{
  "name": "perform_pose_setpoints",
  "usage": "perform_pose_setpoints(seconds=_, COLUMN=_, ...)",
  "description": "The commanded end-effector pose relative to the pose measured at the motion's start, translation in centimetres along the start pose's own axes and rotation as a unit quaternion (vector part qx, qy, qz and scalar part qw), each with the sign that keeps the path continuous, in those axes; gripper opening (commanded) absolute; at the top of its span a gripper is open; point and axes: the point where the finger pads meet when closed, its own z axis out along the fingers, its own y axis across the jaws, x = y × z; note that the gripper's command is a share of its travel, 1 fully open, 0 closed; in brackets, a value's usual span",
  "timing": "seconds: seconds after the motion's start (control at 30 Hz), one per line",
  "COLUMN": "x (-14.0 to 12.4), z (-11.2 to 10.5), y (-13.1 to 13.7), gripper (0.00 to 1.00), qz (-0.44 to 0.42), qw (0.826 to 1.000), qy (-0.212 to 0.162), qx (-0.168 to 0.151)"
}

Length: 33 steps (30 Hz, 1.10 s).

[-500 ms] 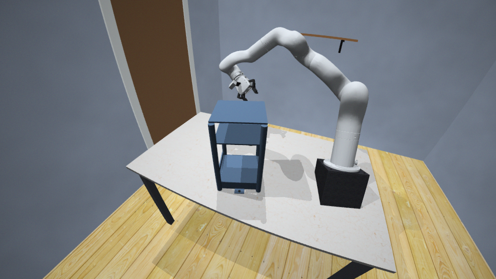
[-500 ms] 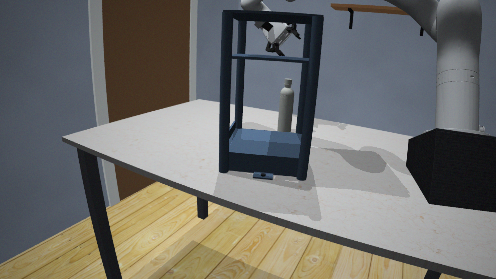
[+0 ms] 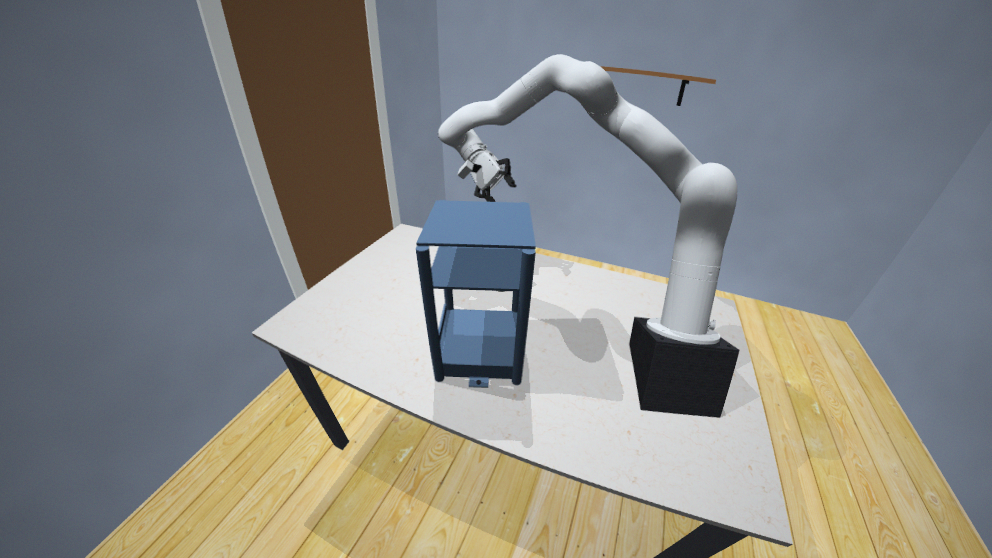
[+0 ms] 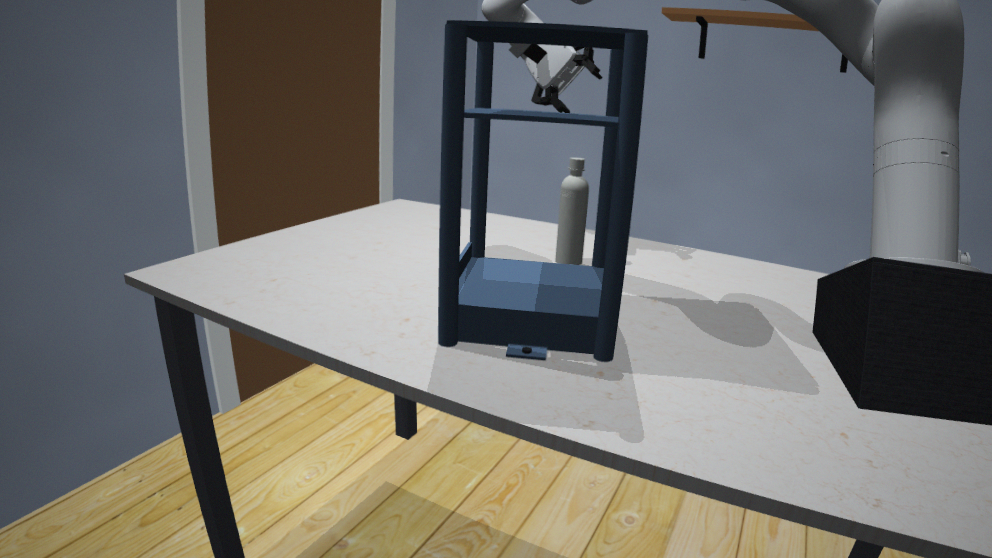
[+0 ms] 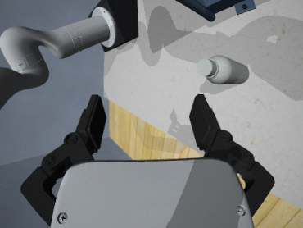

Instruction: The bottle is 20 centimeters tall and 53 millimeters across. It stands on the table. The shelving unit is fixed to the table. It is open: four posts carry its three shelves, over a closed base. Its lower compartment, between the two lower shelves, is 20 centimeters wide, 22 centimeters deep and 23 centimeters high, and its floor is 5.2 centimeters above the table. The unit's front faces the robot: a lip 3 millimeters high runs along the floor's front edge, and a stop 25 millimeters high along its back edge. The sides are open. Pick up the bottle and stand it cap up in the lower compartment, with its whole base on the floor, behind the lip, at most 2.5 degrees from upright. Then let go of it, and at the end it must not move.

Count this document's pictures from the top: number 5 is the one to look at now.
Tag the dark blue shelving unit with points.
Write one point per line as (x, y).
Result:
(208, 8)

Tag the grey bottle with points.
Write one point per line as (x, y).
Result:
(223, 70)

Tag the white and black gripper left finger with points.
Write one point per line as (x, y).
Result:
(78, 146)

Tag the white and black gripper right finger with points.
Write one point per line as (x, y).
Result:
(218, 143)

